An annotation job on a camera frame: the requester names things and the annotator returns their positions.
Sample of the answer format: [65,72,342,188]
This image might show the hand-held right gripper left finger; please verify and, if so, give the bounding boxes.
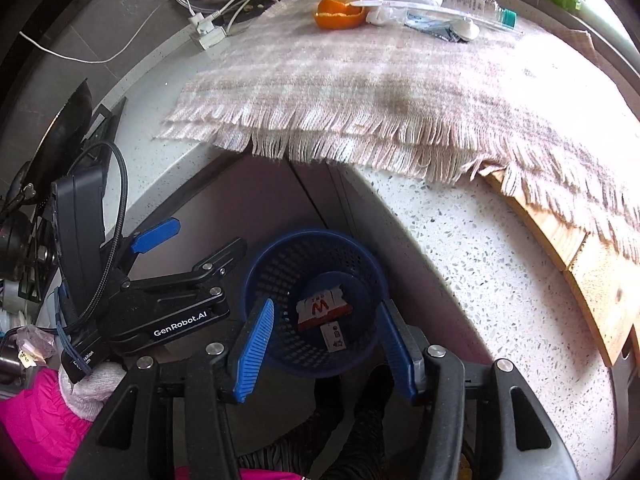
[62,299,276,480]

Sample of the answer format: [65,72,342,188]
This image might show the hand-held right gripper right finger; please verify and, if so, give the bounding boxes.
[375,300,581,480]

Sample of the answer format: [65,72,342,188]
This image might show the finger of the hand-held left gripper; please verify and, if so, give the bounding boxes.
[100,217,181,281]
[120,237,248,297]

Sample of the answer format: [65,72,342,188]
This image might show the blue plastic basket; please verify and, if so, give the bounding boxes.
[243,230,391,380]

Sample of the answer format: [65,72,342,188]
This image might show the orange peel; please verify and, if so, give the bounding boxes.
[314,0,368,31]

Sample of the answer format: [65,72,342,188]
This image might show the blue printed packet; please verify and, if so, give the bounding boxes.
[405,10,466,42]

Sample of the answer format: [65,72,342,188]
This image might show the person's left forearm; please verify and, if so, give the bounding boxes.
[0,367,96,480]

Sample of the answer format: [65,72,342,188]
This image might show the person's left hand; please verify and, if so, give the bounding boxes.
[59,360,126,422]

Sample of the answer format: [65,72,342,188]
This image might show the grey cabinet door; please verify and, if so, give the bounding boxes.
[125,154,321,311]
[290,160,401,281]

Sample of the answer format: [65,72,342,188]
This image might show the person's striped trouser leg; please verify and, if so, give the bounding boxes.
[240,375,346,471]
[320,365,401,480]

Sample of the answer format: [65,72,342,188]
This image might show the small white card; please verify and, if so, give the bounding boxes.
[320,322,346,351]

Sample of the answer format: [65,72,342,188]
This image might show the red and white wrapper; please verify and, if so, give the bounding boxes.
[296,285,353,332]

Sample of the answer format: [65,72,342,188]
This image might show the small crumpled plastic wrap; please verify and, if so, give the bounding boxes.
[12,325,57,361]

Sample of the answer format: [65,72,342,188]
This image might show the pink jacket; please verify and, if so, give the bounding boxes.
[175,465,307,480]

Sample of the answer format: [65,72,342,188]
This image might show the wooden board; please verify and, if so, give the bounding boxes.
[481,166,591,271]
[562,240,640,368]

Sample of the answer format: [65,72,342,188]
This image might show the white power adapter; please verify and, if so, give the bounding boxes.
[187,10,231,51]

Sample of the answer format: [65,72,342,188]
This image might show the woven fringed cloth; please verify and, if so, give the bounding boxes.
[152,0,640,266]

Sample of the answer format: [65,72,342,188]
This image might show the clear bottle with teal cap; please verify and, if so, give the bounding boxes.
[442,0,518,28]

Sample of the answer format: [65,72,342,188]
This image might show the black braided cable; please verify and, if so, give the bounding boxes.
[75,142,126,311]

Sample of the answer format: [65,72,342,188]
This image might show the blue cord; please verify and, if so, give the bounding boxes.
[55,285,96,376]

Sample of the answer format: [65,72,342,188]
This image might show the thin white cable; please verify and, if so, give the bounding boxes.
[20,0,193,64]

